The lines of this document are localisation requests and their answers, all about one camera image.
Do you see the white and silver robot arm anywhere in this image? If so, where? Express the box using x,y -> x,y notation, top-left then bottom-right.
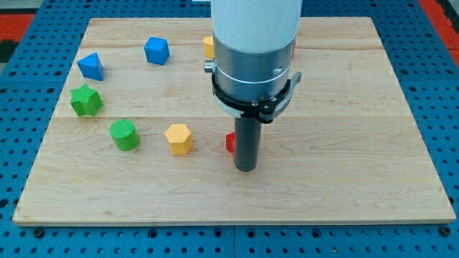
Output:
205,0 -> 302,123

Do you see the yellow block behind arm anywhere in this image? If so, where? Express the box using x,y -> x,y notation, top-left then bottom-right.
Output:
203,36 -> 214,59

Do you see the red block behind arm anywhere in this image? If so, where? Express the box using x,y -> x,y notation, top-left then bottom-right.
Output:
291,39 -> 297,59

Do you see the red block near tool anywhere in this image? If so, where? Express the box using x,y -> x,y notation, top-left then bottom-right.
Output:
225,132 -> 235,154

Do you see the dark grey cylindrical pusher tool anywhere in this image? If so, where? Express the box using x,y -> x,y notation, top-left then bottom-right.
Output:
235,117 -> 261,172

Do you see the yellow hexagon block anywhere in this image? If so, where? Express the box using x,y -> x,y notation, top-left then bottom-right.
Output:
165,124 -> 193,156

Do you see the wooden board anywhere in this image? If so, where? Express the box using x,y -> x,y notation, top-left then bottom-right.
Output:
13,17 -> 455,226

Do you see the green cylinder block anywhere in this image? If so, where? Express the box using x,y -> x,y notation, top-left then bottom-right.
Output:
109,118 -> 140,151

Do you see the blue cube block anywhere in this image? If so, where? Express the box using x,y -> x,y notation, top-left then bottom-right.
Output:
144,37 -> 169,65

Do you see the green star block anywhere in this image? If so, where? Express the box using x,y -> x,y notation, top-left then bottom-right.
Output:
70,84 -> 103,116

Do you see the blue triangular block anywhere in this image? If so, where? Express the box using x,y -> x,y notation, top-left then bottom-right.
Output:
77,52 -> 104,81

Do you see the black clamp ring with lever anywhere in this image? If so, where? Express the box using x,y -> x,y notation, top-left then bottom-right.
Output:
211,71 -> 303,125

